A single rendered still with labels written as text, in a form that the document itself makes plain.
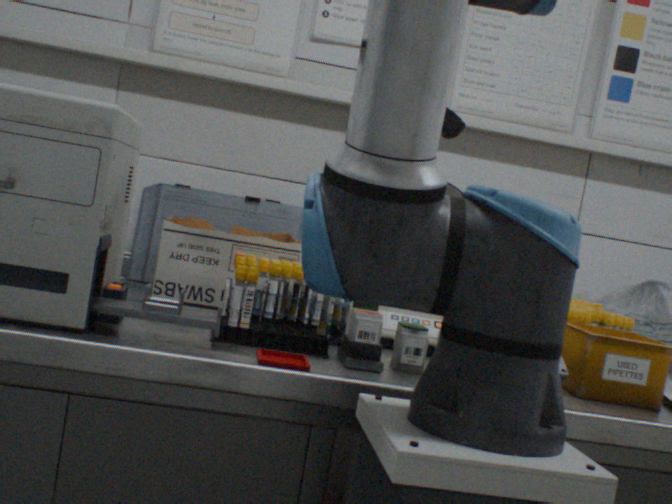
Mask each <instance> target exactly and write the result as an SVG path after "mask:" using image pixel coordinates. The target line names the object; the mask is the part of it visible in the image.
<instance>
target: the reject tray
mask: <svg viewBox="0 0 672 504"><path fill-rule="evenodd" d="M257 358H258V365H263V366H270V367H277V368H284V369H291V370H298V371H305V372H309V370H310V365H309V363H308V361H307V357H306V355H302V354H295V353H288V352H282V351H274V350H267V349H260V348H258V349H257Z"/></svg>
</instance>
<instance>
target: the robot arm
mask: <svg viewBox="0 0 672 504"><path fill-rule="evenodd" d="M557 1H558V0H368V5H367V11H366V17H365V23H364V29H363V35H362V42H361V48H360V54H359V60H358V66H357V72H356V79H355V85H354V91H353V96H352V100H351V106H349V113H348V119H347V125H346V130H345V131H346V135H345V140H344V142H343V143H342V144H341V145H340V146H338V148H337V149H336V150H334V151H333V152H331V153H330V154H329V155H327V157H326V160H325V166H324V172H322V171H317V172H316V173H310V174H309V175H308V177H307V180H306V185H305V192H304V201H303V202H304V205H303V214H302V239H301V255H302V272H303V277H304V280H305V283H306V284H307V286H308V287H309V289H310V290H311V291H313V292H314V293H317V294H321V295H326V296H330V297H335V298H339V299H343V300H344V301H345V302H348V303H352V302H353V301H356V302H362V303H368V304H373V305H379V306H386V307H392V308H398V309H404V310H410V311H416V312H422V313H428V314H434V315H440V316H443V318H442V326H441V331H440V336H439V342H438V345H437V347H436V349H435V351H434V353H433V355H432V357H431V358H430V361H429V363H428V365H427V367H426V369H425V371H424V373H423V375H422V376H420V378H419V380H418V382H417V384H416V386H415V388H414V390H413V392H412V394H411V398H410V402H409V408H408V414H407V418H408V420H409V421H410V422H411V423H412V424H413V425H415V426H416V427H418V428H419V429H422V431H424V432H426V433H428V434H430V435H433V436H435V437H438V438H440V439H443V440H446V441H449V442H452V443H455V444H459V445H463V446H466V447H470V448H474V449H478V450H482V451H487V452H493V453H498V454H504V455H511V456H520V457H538V458H541V457H553V456H557V455H559V454H561V453H562V452H563V447H564V441H566V436H567V421H566V414H565V407H563V400H562V392H561V385H560V377H559V362H560V355H561V349H562V344H563V340H564V338H565V333H566V327H567V321H568V315H569V310H570V305H571V299H572V294H573V287H574V282H575V276H576V271H577V269H579V267H580V262H579V260H578V259H579V250H580V243H581V235H582V229H581V225H580V223H579V221H578V220H577V219H576V218H575V216H574V215H573V214H572V213H570V212H569V211H567V210H565V209H562V208H559V207H557V206H554V205H552V204H549V203H546V202H543V201H540V200H537V199H534V198H531V197H528V196H523V195H520V194H516V193H513V192H509V191H505V190H499V189H495V188H492V187H486V186H481V185H470V186H468V187H467V188H466V191H464V192H463V198H460V197H453V196H448V195H445V191H446V186H447V178H448V177H447V175H446V174H445V172H444V171H443V169H442V168H441V166H440V165H439V163H438V162H437V158H436V154H437V150H438V144H439V139H440V135H441V136H442V137H444V138H446V139H451V138H454V137H458V136H459V134H460V133H461V132H462V131H463V130H464V128H465V127H466V124H465V123H464V122H463V120H462V118H460V117H459V116H458V115H457V114H455V113H454V112H453V110H451V109H449V108H448V107H447V106H446V104H447V100H448V95H449V90H450V85H451V80H452V74H453V70H454V65H455V60H456V55H458V50H459V46H460V41H461V35H462V30H463V25H464V21H465V16H466V11H467V6H468V5H470V6H476V7H482V8H488V9H495V10H500V11H506V12H512V13H516V14H517V15H521V16H525V15H534V16H547V15H549V14H550V13H551V12H552V11H553V10H554V8H555V7H556V3H557Z"/></svg>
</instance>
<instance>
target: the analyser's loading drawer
mask: <svg viewBox="0 0 672 504"><path fill-rule="evenodd" d="M152 285H153V284H152V282H150V283H149V284H148V285H147V286H146V287H145V295H144V301H143V303H137V302H131V301H124V300H117V299H111V298H104V297H97V296H92V299H91V306H90V312H96V313H104V314H111V315H118V316H124V317H131V318H139V319H145V320H152V321H159V322H165V323H172V325H180V326H187V327H193V328H200V329H207V330H214V331H215V334H214V337H219V331H220V325H221V318H222V312H223V305H224V301H220V302H219V308H218V314H213V313H205V312H198V311H192V310H185V309H183V304H184V298H185V292H186V290H187V289H186V287H184V289H183V291H182V292H181V294H180V299H179V301H176V300H169V299H162V298H156V297H151V292H152Z"/></svg>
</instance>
